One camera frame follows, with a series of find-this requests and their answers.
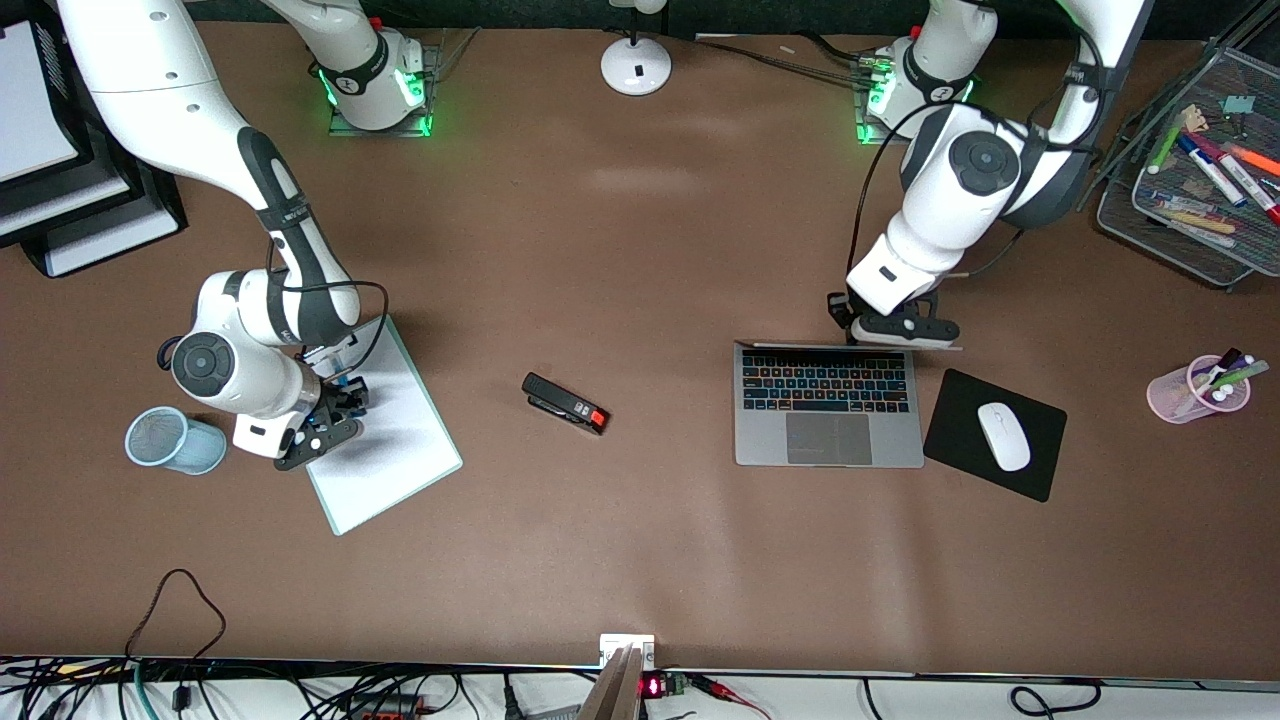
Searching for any green marker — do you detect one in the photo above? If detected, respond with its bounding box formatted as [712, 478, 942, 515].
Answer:
[1208, 360, 1271, 394]
[1147, 118, 1187, 176]

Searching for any pale marker pen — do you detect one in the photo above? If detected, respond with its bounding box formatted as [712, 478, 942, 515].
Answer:
[1158, 208, 1241, 249]

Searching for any black stacked document tray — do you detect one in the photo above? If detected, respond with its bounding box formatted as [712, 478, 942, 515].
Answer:
[0, 15, 188, 279]

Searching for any black mouse pad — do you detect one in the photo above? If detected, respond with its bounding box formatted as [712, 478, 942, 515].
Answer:
[922, 368, 1068, 503]

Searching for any black looped cable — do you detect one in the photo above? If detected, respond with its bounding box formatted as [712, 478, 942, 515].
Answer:
[124, 568, 227, 666]

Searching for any pale green clipboard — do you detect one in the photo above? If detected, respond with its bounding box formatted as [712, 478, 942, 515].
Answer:
[298, 314, 464, 537]

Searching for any black coiled cable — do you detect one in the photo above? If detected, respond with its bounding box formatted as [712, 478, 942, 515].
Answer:
[1008, 680, 1103, 717]

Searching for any black cable bundle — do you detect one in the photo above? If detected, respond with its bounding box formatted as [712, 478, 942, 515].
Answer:
[695, 32, 891, 91]

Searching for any grey metal mount bar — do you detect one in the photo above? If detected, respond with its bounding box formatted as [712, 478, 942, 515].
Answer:
[578, 645, 643, 720]

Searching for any white marker blue cap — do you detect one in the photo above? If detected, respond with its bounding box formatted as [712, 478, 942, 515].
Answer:
[1177, 133, 1248, 209]

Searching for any orange highlighter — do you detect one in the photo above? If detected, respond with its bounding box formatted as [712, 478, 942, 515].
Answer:
[1222, 140, 1280, 179]

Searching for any silver laptop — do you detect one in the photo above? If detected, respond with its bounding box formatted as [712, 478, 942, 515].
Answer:
[733, 340, 964, 469]

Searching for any white computer mouse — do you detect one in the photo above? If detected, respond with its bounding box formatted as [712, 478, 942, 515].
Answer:
[977, 402, 1032, 473]

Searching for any white paper sheet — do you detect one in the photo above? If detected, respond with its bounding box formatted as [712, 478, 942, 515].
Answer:
[45, 200, 181, 278]
[305, 325, 459, 531]
[0, 22, 81, 186]

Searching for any black stapler red tip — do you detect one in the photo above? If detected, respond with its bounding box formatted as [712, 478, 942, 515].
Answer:
[521, 372, 610, 437]

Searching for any white marker red cap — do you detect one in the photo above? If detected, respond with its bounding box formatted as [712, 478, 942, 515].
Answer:
[1215, 152, 1280, 227]

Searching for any blue mesh pen cup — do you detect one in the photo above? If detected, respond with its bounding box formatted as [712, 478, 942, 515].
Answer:
[125, 406, 228, 476]

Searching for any white round lamp base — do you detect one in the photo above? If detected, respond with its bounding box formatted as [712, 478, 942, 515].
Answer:
[601, 0, 673, 97]

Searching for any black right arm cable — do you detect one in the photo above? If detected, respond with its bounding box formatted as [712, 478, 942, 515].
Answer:
[265, 235, 389, 386]

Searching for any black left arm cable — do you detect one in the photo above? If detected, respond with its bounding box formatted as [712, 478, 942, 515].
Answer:
[848, 0, 1107, 293]

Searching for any pink translucent pen cup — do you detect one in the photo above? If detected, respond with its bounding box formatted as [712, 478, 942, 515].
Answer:
[1147, 355, 1251, 425]

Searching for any black wire mesh tray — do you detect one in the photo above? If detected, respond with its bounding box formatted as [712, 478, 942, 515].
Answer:
[1095, 40, 1280, 293]

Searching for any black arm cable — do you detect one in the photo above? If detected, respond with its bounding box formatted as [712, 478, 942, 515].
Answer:
[265, 235, 389, 386]
[848, 0, 1107, 293]

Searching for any red wire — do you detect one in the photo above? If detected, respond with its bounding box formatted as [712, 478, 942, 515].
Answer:
[690, 675, 773, 720]

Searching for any orange terminal block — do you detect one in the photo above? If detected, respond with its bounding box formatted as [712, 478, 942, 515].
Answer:
[345, 695, 433, 719]

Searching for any white mounting plate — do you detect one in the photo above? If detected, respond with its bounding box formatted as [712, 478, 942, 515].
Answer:
[600, 634, 656, 669]

